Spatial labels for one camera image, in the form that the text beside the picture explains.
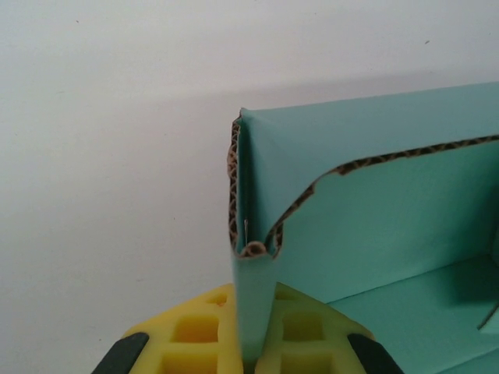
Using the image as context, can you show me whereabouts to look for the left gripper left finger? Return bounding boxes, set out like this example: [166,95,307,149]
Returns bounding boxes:
[91,282,246,374]

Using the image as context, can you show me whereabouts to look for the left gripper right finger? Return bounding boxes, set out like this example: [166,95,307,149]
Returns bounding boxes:
[255,282,402,374]

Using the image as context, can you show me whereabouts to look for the teal corrugated cardboard box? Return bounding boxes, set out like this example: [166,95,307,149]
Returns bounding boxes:
[225,79,499,374]

